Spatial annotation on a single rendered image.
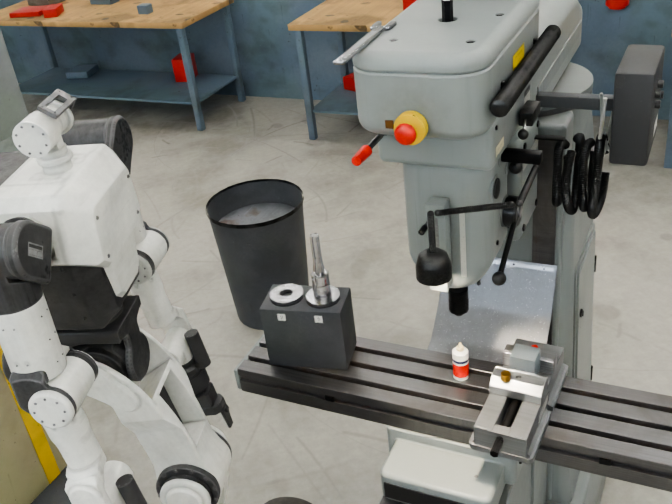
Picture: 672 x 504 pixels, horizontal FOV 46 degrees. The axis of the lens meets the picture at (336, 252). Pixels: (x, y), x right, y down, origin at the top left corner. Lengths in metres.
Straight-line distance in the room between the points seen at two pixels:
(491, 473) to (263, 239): 1.98
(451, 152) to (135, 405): 0.80
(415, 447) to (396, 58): 1.03
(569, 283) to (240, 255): 1.87
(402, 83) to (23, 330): 0.76
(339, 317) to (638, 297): 2.34
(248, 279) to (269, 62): 3.43
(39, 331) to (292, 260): 2.51
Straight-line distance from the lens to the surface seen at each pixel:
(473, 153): 1.55
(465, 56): 1.40
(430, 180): 1.65
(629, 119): 1.82
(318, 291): 2.04
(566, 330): 2.37
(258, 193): 4.05
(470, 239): 1.69
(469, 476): 1.99
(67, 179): 1.46
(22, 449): 3.32
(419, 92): 1.43
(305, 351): 2.12
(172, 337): 1.92
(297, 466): 3.26
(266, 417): 3.49
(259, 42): 6.93
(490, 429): 1.84
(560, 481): 2.76
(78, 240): 1.42
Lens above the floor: 2.31
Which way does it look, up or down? 31 degrees down
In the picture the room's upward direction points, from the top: 7 degrees counter-clockwise
